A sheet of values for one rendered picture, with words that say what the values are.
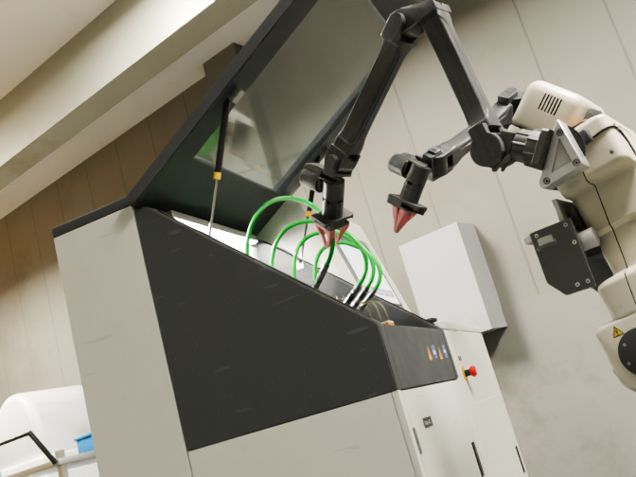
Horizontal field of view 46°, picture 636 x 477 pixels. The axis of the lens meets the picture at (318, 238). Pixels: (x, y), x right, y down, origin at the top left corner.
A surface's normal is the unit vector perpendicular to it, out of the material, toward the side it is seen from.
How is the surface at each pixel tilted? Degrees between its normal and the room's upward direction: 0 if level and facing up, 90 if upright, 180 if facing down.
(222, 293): 90
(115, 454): 90
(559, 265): 90
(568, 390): 90
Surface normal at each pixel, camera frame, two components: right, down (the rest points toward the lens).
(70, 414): 0.70, -0.52
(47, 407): 0.56, -0.73
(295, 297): -0.37, -0.13
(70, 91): -0.59, -0.04
